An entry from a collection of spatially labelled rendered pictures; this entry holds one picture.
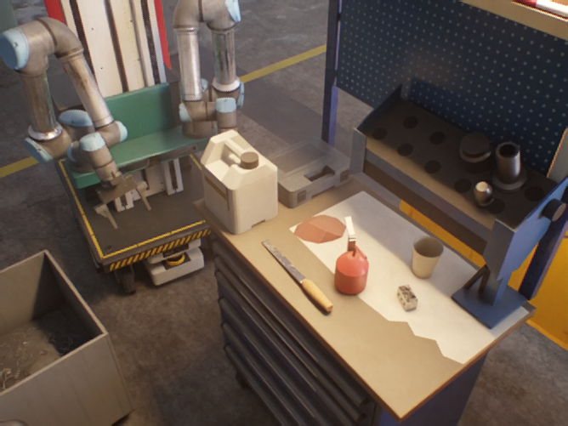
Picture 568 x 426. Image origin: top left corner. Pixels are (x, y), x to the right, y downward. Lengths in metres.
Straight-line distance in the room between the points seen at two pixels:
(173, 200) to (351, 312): 1.53
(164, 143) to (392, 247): 1.23
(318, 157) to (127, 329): 1.32
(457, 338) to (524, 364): 1.26
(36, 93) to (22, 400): 1.01
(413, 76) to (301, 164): 0.47
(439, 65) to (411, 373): 0.75
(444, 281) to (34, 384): 1.29
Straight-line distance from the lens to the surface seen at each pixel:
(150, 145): 2.44
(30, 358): 2.29
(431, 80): 1.48
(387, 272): 1.52
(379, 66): 1.60
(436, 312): 1.46
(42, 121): 2.14
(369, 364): 1.33
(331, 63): 1.75
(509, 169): 1.26
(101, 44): 2.39
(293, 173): 1.71
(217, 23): 2.15
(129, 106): 2.43
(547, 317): 2.55
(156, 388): 2.45
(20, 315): 2.45
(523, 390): 2.59
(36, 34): 1.98
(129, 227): 2.65
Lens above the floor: 2.05
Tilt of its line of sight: 41 degrees down
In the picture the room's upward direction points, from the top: straight up
